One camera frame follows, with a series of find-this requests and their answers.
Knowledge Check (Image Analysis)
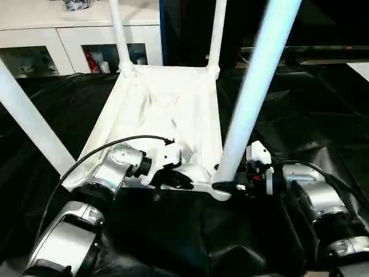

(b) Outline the white plastic table top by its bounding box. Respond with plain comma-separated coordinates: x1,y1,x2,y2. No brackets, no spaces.
61,63,234,203

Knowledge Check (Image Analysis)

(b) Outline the white plastic table leg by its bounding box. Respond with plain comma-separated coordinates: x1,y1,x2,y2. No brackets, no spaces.
205,0,228,79
0,56,78,178
108,0,138,77
212,0,303,188

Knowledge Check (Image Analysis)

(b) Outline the black plastic sheet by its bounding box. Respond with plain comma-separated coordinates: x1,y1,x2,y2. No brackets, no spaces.
0,62,369,277

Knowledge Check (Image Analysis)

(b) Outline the white flat board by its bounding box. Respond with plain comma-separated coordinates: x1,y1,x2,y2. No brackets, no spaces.
345,62,369,85

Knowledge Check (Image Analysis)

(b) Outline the black backdrop cloth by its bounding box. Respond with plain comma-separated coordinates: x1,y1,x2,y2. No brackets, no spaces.
160,0,369,69

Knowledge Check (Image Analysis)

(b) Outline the white glass-door cabinet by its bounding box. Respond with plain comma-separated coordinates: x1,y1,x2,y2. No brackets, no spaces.
0,0,164,77

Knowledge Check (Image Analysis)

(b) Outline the small grey patterned ornament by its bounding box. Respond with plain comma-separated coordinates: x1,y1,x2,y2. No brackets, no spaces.
62,0,92,12

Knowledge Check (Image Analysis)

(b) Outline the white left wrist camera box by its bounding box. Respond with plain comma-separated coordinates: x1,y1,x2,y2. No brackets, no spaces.
142,138,184,187

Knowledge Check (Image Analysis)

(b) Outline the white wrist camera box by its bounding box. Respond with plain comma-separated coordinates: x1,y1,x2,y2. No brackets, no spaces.
142,138,184,187
246,141,274,196

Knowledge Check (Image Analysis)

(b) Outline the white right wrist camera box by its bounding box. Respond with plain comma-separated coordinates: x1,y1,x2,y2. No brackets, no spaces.
246,141,274,196

